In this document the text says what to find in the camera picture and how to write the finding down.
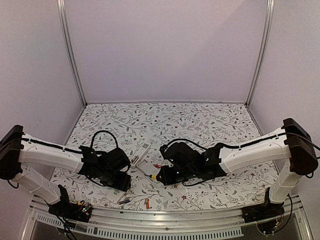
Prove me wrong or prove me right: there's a floral patterned table mat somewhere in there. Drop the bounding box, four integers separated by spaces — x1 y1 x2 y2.
50 103 278 211

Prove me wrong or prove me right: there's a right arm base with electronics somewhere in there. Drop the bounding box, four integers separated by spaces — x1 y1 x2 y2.
241 187 285 235

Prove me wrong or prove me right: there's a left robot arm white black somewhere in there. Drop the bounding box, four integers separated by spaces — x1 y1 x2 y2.
0 125 131 217

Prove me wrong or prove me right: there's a white battery cover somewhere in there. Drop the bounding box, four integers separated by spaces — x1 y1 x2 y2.
177 186 189 195

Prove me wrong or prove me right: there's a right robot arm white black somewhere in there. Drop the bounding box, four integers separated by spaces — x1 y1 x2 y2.
151 118 319 218

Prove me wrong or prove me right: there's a right aluminium frame post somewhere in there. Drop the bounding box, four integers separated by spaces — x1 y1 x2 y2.
245 0 275 108

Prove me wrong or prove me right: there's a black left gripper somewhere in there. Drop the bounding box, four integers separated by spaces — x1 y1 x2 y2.
98 169 132 193

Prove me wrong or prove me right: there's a white remote control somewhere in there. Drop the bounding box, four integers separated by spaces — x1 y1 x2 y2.
136 159 161 186

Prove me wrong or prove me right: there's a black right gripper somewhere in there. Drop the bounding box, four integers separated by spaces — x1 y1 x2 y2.
157 164 197 185

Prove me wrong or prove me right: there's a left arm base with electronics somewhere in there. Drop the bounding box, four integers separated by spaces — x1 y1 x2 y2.
48 184 92 223

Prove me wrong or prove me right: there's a left aluminium frame post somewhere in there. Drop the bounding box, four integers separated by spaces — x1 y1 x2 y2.
56 0 88 108

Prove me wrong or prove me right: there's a long white remote with buttons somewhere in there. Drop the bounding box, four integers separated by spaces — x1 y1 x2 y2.
130 143 151 168

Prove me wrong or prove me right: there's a small white remote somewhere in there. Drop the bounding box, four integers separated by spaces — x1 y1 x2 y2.
105 189 126 204

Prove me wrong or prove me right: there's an aluminium frame post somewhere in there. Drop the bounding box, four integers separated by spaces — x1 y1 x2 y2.
245 0 275 108
56 0 88 108

